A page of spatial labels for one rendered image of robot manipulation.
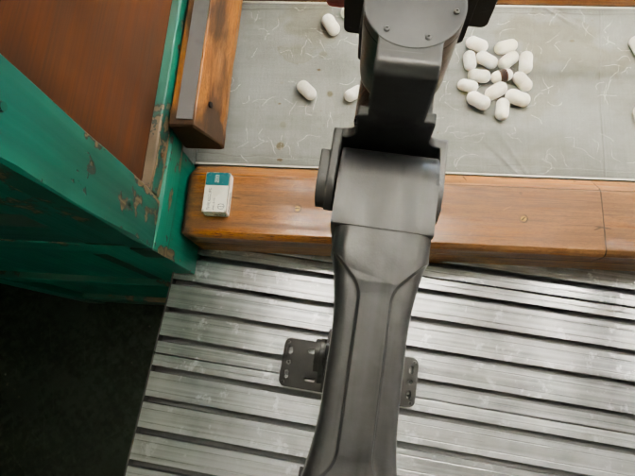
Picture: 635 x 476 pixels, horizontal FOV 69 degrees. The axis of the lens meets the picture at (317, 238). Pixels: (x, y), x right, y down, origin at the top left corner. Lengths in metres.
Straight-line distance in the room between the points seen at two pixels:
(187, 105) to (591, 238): 0.57
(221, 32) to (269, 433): 0.58
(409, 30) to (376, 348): 0.18
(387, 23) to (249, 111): 0.51
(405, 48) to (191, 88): 0.43
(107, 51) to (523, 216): 0.55
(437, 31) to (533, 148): 0.51
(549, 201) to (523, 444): 0.34
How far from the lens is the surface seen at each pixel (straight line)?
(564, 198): 0.73
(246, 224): 0.66
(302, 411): 0.72
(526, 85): 0.80
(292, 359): 0.71
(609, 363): 0.82
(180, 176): 0.69
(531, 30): 0.88
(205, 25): 0.71
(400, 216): 0.30
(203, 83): 0.67
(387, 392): 0.29
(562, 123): 0.81
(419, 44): 0.27
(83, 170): 0.47
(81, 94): 0.50
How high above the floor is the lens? 1.39
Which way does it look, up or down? 75 degrees down
